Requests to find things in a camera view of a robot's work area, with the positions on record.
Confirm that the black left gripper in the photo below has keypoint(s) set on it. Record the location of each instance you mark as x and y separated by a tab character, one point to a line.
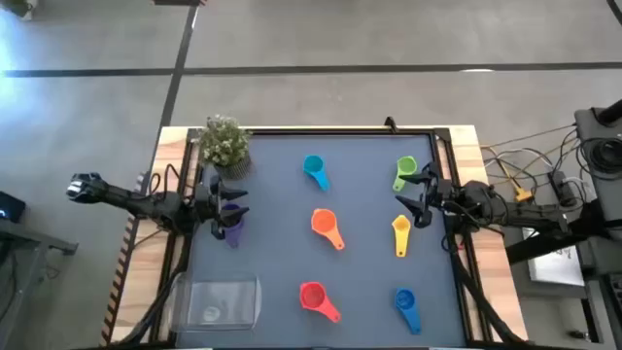
206	204

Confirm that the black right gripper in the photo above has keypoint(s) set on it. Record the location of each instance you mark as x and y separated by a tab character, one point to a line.
439	194

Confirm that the green measuring cup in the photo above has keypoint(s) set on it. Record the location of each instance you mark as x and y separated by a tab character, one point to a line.
406	166

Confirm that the purple measuring cup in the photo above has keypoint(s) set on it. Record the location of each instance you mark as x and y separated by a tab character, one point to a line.
234	234

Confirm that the yellow measuring cup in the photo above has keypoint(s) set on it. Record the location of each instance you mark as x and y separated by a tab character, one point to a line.
401	228

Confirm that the teal measuring cup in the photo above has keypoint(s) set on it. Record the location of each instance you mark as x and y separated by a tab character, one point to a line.
314	166

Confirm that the orange measuring cup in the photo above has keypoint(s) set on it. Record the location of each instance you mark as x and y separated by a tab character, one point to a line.
324	222

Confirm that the clear plastic basket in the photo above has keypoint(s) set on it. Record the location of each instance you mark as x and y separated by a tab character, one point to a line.
218	304

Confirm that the blue measuring cup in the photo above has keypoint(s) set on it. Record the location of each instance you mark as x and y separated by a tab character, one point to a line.
404	300

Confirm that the red measuring cup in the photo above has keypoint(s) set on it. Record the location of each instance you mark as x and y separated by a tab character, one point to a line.
313	295

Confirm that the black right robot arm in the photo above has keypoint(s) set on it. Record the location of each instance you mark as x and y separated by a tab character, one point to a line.
525	211

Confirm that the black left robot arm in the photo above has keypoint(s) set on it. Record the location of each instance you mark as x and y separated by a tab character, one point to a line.
126	199

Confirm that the potted plant in ribbed pot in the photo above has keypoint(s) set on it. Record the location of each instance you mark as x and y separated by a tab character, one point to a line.
223	143

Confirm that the small black clamp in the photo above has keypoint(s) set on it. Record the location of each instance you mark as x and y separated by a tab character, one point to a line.
390	124

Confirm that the gray-blue table mat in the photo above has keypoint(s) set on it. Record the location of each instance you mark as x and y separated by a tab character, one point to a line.
359	272

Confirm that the black yellow hazard strip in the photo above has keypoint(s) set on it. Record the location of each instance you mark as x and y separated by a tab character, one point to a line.
119	282

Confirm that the black power strip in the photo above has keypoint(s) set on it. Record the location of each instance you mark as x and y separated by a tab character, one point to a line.
563	192

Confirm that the white board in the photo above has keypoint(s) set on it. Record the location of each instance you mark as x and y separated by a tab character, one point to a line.
559	267

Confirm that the dark gray equipment stand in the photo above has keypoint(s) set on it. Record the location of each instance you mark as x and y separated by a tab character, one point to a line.
612	209

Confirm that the gray metal desk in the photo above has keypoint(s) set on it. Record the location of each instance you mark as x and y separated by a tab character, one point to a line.
29	238

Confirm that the brown black object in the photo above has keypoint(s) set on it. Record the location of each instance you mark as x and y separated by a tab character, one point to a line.
177	2

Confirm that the small black floor object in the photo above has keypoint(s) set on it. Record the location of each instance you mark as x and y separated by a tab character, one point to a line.
578	335

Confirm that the black device with blue light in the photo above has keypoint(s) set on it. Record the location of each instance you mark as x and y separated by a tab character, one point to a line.
12	206

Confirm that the green-gray object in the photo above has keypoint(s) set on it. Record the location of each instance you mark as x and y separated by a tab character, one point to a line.
17	7

